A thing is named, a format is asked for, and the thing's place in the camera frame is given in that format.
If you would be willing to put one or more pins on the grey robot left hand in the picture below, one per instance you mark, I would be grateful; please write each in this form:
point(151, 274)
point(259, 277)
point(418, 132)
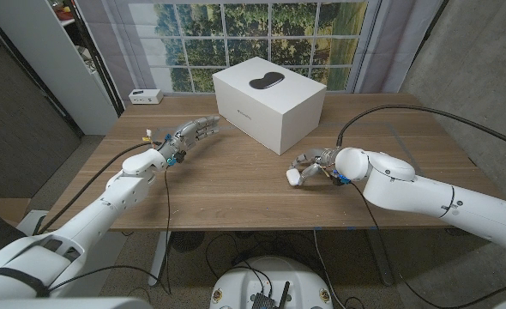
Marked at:
point(188, 133)

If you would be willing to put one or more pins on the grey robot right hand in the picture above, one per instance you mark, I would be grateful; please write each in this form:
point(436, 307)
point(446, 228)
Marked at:
point(313, 161)

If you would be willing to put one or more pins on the white AirPods case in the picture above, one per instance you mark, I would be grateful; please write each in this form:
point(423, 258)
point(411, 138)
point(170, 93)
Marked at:
point(293, 177)

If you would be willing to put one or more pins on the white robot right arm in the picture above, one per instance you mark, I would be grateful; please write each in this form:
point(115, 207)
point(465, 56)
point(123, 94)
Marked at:
point(407, 184)

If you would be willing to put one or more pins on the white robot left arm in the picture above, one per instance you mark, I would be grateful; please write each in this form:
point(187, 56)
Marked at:
point(120, 191)

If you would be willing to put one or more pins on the white Vision Pro box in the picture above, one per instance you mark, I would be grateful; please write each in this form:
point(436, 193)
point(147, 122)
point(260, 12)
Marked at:
point(274, 103)

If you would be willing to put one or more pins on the white power strip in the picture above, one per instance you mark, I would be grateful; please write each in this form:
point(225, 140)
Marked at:
point(146, 97)

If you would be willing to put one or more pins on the printed window backdrop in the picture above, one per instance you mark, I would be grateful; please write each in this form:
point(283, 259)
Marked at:
point(253, 43)

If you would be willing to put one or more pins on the grey table leg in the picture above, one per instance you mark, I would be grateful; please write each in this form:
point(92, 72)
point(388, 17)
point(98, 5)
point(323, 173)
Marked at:
point(379, 257)

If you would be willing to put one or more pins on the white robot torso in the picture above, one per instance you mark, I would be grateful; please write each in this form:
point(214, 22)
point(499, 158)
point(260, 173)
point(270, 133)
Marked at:
point(270, 279)

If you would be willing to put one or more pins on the white table leg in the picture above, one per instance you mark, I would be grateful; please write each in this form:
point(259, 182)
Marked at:
point(158, 257)

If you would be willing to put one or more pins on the white cabinet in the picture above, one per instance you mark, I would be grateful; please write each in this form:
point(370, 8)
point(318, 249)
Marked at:
point(64, 64)

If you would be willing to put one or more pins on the black torso electronics module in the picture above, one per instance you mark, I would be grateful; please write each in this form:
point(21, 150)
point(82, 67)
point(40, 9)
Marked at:
point(266, 300)

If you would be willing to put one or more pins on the perforated partition panel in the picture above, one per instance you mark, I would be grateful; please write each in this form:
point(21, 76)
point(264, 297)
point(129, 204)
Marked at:
point(17, 120)

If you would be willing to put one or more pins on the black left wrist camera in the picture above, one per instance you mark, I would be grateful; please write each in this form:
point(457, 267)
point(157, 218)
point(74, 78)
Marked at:
point(176, 157)

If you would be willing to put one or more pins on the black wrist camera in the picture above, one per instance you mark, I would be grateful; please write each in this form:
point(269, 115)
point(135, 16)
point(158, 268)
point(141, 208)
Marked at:
point(338, 178)
point(176, 157)

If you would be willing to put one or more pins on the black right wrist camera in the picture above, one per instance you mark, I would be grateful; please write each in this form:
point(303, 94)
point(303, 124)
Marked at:
point(338, 178)

